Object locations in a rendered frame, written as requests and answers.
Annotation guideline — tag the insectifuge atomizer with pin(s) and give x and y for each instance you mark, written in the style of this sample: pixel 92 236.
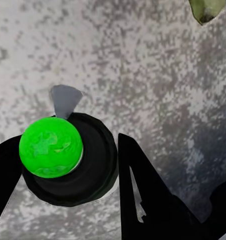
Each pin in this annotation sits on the insectifuge atomizer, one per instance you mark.
pixel 71 158

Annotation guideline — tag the pot plant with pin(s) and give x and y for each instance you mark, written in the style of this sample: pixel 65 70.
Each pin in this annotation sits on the pot plant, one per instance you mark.
pixel 206 11

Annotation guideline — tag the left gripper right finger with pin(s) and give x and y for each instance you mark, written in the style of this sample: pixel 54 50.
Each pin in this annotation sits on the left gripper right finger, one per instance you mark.
pixel 167 220

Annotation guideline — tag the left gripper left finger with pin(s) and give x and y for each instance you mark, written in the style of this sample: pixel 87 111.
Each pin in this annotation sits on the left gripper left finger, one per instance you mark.
pixel 10 168

